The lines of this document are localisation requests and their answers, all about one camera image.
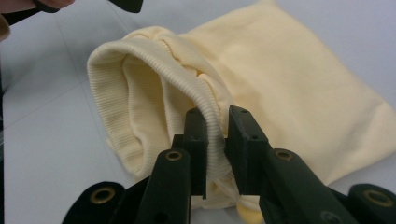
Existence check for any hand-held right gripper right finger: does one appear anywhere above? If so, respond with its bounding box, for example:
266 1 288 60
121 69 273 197
223 105 273 198

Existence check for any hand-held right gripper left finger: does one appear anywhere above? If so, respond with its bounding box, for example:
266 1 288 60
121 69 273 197
170 106 209 201

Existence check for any cream baby garment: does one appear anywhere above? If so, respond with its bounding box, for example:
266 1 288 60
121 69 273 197
86 0 396 224

